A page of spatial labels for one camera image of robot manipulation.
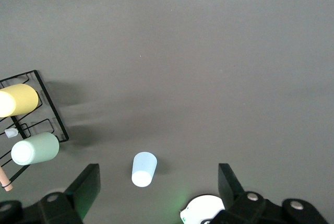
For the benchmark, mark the light blue plastic cup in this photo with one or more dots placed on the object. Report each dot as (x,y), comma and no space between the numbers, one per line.
(144,169)

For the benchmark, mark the pale green plastic cup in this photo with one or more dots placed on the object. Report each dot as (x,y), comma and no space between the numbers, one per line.
(39,148)

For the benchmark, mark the yellow plastic cup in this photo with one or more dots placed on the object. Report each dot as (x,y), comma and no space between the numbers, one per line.
(21,98)

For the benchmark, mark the dark grey table mat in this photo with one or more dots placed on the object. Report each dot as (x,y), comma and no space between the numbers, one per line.
(208,77)

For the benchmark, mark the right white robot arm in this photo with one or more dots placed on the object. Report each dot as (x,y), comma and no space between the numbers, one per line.
(201,208)

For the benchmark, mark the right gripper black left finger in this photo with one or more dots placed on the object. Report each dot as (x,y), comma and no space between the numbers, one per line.
(78,192)

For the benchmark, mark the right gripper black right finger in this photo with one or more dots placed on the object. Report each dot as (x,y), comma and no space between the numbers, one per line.
(232,190)

